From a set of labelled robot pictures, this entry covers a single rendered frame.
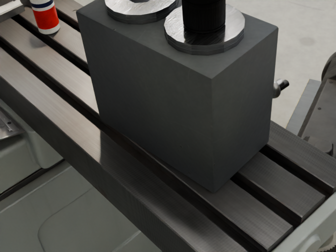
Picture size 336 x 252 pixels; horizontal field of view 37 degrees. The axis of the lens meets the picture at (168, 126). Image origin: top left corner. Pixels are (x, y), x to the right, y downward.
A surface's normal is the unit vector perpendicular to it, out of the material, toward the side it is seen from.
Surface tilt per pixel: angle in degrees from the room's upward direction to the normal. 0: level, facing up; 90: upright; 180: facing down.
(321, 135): 0
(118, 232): 90
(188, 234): 0
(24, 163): 90
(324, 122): 0
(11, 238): 90
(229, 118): 90
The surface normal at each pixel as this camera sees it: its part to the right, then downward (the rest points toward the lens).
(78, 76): -0.07, -0.72
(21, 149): 0.66, 0.48
